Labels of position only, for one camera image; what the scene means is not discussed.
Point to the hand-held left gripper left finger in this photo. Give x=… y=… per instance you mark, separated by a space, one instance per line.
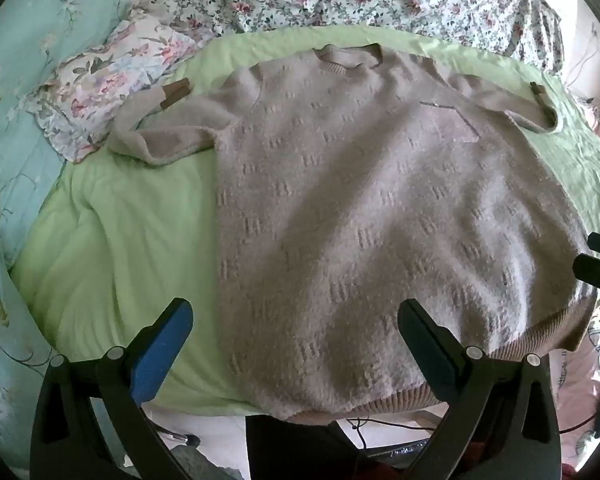
x=160 y=355

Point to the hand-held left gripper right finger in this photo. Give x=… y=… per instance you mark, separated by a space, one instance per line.
x=430 y=347

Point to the beige knit sweater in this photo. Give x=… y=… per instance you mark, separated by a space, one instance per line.
x=355 y=210

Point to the white patterned cloth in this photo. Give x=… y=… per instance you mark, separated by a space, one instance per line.
x=580 y=375

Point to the light green bed sheet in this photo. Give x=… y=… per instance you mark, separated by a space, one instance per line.
x=130 y=240

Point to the dark cloth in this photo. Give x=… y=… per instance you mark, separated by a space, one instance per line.
x=290 y=452

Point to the pastel floral pillow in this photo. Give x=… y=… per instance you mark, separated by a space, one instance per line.
x=105 y=85

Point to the teal floral quilt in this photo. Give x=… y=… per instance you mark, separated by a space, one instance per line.
x=20 y=60

